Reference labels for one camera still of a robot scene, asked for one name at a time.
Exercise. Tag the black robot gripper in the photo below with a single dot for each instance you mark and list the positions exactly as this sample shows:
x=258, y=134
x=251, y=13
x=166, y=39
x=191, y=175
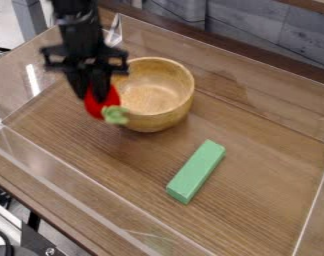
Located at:
x=82, y=51

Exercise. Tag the red plush strawberry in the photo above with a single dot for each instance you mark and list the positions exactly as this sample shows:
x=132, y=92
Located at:
x=107, y=110

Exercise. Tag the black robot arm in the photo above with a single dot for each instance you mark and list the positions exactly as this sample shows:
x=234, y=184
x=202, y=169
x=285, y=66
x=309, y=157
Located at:
x=74, y=11

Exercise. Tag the wooden bowl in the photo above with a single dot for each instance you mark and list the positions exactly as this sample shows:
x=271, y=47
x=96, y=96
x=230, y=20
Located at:
x=156, y=93

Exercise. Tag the green rectangular block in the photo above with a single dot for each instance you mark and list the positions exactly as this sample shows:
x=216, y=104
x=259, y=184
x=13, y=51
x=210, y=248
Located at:
x=195, y=171

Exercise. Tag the black table leg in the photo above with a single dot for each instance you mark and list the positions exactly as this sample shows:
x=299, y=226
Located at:
x=33, y=221

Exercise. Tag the grey metal post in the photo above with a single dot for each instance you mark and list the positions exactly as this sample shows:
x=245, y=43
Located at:
x=32, y=16

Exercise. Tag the clear acrylic tray enclosure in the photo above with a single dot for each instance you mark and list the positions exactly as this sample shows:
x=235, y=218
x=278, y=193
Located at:
x=94, y=178

